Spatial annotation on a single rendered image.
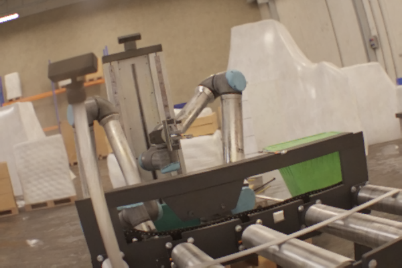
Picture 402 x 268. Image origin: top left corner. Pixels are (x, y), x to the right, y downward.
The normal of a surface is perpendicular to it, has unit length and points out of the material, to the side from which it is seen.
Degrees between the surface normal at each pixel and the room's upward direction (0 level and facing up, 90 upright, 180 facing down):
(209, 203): 90
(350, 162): 90
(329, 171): 101
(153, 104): 90
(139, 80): 90
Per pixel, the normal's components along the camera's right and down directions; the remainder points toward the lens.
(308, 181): 0.16, 0.20
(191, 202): 0.27, -0.01
